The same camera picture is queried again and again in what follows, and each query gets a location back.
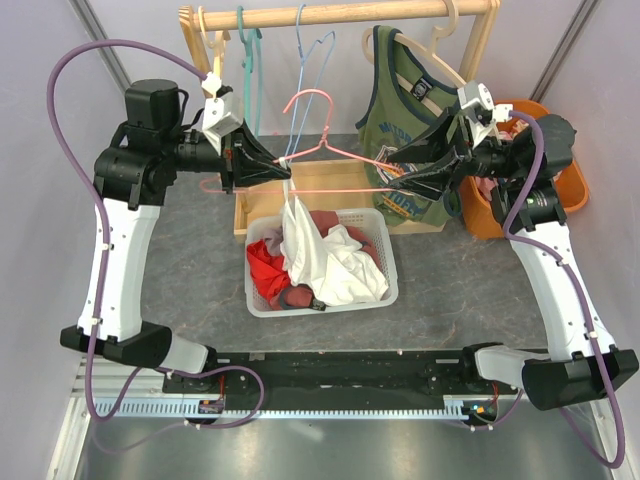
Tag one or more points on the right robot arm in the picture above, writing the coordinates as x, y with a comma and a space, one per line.
583, 362

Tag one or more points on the beige wooden hanger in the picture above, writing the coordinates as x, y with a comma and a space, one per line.
217, 45

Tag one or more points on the pink wire hanger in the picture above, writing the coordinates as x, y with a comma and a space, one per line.
323, 143

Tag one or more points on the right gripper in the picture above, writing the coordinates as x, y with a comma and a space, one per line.
433, 181

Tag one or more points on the orange plastic bin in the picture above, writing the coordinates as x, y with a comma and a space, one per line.
476, 210

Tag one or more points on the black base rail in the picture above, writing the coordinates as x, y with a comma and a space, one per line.
363, 379

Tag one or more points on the light blue hanger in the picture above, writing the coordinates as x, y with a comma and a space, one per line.
313, 60

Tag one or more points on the mauve pink tank top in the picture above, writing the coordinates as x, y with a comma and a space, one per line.
273, 237

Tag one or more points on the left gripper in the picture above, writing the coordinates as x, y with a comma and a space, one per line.
258, 165

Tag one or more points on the pink patterned cloth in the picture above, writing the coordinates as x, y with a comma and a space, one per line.
486, 185

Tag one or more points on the rust red tank top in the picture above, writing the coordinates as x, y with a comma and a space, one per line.
305, 295

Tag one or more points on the white tank top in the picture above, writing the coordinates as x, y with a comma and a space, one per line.
343, 256

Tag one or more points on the slotted cable duct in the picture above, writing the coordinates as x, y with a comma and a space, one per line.
193, 408

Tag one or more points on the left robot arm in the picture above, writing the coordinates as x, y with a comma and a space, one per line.
131, 176

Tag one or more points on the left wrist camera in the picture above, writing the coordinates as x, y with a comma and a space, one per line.
223, 113

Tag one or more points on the teal plastic hanger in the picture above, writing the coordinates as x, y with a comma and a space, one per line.
252, 64

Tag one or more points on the white plastic basket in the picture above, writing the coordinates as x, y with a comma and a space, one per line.
372, 224

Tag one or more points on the green printed tank top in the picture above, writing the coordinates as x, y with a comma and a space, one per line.
394, 118

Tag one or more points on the wooden hanger right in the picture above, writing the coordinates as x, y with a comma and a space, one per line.
429, 52

